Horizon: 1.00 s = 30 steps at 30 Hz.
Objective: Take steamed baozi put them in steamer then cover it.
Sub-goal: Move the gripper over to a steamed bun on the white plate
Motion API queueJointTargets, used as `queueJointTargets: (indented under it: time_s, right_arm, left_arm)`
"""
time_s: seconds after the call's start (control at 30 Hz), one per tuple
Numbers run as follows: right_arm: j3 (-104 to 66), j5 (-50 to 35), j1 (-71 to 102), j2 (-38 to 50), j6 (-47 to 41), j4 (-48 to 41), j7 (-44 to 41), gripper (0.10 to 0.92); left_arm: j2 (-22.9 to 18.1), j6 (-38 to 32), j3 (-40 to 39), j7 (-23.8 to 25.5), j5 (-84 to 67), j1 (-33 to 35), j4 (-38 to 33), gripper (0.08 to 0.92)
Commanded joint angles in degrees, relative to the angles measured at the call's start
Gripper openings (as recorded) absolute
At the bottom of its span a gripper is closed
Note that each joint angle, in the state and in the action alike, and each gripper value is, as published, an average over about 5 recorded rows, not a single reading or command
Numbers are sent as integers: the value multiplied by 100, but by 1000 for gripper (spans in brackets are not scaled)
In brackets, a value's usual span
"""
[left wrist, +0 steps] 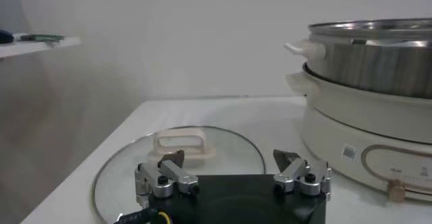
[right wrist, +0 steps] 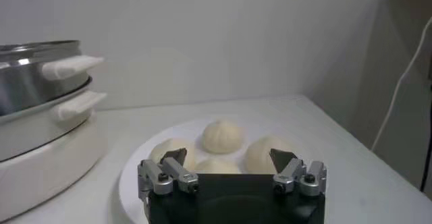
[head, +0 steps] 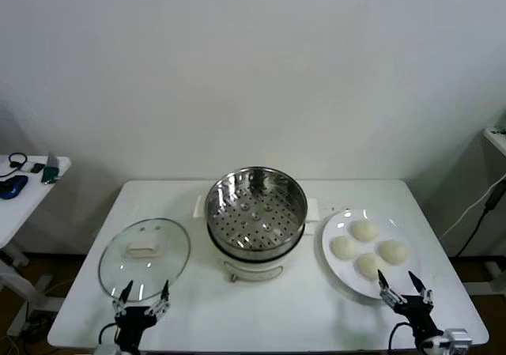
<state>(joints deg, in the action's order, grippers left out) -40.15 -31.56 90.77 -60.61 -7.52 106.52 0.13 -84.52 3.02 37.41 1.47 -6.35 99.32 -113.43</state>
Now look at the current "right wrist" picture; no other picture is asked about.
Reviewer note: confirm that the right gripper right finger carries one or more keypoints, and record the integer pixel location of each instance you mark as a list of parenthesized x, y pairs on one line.
[(303, 178)]

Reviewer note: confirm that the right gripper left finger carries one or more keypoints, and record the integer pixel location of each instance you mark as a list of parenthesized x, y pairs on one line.
[(157, 178)]

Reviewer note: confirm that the white steamed baozi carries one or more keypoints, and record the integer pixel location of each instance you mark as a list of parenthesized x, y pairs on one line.
[(168, 144), (217, 166), (258, 154), (222, 136)]

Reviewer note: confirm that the white round plate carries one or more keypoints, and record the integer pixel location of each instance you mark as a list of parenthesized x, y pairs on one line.
[(141, 185)]

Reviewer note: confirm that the white electric cooker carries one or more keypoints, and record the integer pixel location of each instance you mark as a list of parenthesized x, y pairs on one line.
[(40, 178)]

